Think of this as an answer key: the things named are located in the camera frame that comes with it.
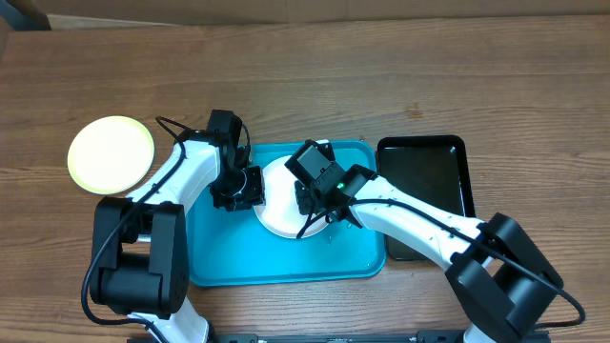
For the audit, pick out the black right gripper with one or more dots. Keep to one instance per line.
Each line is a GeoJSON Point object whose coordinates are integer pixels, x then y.
{"type": "Point", "coordinates": [315, 198]}

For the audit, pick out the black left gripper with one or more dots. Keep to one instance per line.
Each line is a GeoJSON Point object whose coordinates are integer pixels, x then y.
{"type": "Point", "coordinates": [256, 195]}

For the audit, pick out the yellow plate with sauce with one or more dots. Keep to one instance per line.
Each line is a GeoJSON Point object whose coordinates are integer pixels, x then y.
{"type": "Point", "coordinates": [110, 155]}

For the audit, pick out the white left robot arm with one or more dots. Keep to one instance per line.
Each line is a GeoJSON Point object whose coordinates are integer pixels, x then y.
{"type": "Point", "coordinates": [139, 270]}

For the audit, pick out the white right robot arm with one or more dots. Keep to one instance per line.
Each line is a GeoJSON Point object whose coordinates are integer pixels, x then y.
{"type": "Point", "coordinates": [501, 279]}

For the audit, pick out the teal plastic tray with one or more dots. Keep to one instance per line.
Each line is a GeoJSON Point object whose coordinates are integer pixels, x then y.
{"type": "Point", "coordinates": [234, 248]}

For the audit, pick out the black water tray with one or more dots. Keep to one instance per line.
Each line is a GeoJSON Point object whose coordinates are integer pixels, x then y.
{"type": "Point", "coordinates": [432, 168]}

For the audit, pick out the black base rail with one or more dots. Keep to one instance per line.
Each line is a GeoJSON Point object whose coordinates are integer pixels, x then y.
{"type": "Point", "coordinates": [444, 336]}

